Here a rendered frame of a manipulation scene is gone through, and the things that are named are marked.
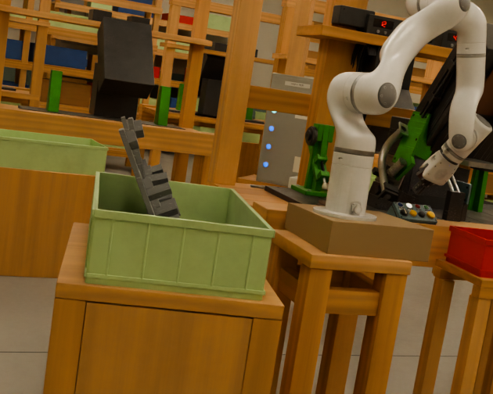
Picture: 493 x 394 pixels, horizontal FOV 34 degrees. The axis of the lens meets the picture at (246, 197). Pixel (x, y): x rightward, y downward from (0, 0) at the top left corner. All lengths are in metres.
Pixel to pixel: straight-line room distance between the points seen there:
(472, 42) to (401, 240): 0.69
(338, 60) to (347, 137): 0.95
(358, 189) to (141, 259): 0.78
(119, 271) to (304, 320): 0.64
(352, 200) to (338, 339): 0.50
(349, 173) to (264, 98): 0.98
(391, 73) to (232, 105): 0.92
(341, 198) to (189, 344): 0.71
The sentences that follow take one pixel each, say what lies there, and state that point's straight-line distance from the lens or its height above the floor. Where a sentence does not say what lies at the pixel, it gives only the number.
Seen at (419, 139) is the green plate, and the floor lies 1.17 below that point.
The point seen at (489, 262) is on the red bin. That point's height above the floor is 0.85.
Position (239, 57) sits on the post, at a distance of 3.08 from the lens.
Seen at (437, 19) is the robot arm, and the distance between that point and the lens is 2.46.
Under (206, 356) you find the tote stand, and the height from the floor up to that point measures 0.65.
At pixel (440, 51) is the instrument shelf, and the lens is 3.31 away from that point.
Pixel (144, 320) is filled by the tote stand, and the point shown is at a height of 0.72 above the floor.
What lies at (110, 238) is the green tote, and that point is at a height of 0.90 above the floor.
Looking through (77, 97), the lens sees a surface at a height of 0.81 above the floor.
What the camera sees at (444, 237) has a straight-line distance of 2.85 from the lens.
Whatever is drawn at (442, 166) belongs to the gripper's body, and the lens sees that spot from 2.70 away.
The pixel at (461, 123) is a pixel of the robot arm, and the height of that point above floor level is 1.26.
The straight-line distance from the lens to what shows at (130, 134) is 1.87.
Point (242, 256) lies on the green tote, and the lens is 1.83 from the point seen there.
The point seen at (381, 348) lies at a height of 0.59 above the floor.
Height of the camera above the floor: 1.28
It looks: 8 degrees down
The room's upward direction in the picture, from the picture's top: 9 degrees clockwise
